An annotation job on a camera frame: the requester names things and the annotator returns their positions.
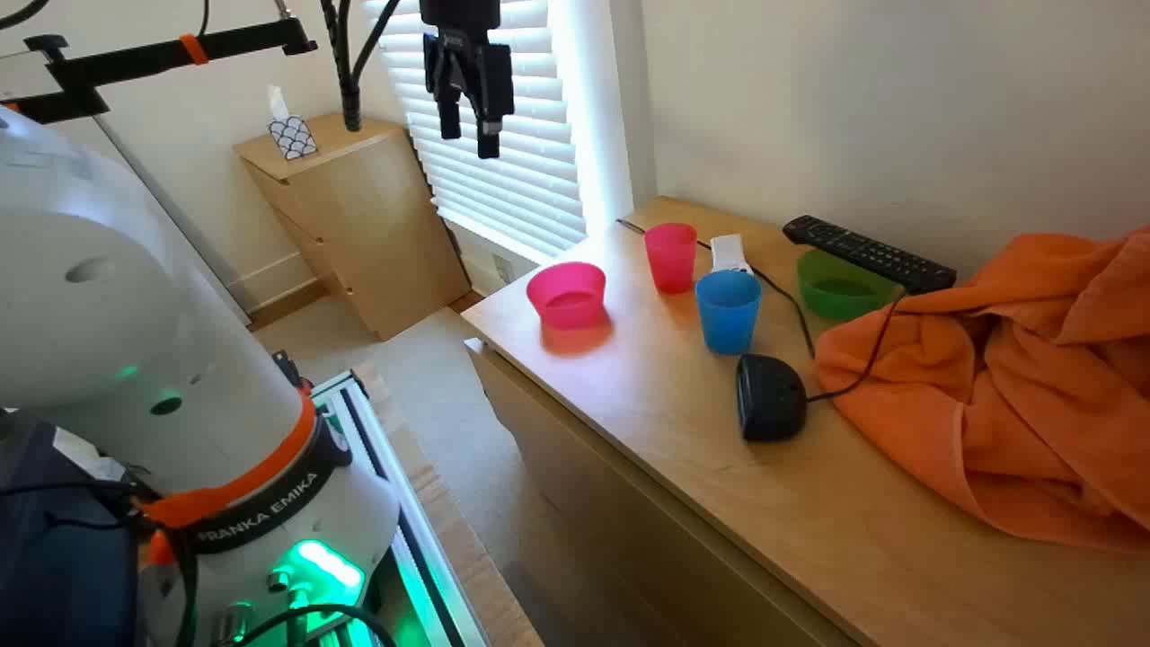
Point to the black remote control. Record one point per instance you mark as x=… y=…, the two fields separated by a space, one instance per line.
x=894 y=265

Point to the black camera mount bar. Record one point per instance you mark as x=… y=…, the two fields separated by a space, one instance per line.
x=145 y=58

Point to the blue plastic cup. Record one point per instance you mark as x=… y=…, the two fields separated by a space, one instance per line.
x=729 y=310

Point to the wooden dresser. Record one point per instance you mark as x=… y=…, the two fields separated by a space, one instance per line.
x=629 y=428

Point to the white window blinds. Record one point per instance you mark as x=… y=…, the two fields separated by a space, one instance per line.
x=530 y=191

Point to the wooden side cabinet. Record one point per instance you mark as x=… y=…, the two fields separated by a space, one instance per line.
x=360 y=218

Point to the black round device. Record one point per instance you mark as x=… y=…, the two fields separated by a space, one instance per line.
x=771 y=401

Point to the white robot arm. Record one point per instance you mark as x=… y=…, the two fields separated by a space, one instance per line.
x=167 y=480

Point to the pink plastic cup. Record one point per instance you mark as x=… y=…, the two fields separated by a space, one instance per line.
x=670 y=256

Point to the orange cloth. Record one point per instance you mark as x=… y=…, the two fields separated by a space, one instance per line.
x=1017 y=396

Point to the patterned tissue box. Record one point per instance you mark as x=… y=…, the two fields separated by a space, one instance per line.
x=284 y=126

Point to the green plastic bowl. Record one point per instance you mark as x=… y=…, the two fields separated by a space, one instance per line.
x=839 y=290

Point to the pink plastic bowl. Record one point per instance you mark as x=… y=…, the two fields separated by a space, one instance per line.
x=568 y=295

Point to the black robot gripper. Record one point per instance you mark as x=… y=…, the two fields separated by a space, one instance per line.
x=463 y=63

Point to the white charger plug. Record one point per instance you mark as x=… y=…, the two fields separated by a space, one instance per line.
x=729 y=253

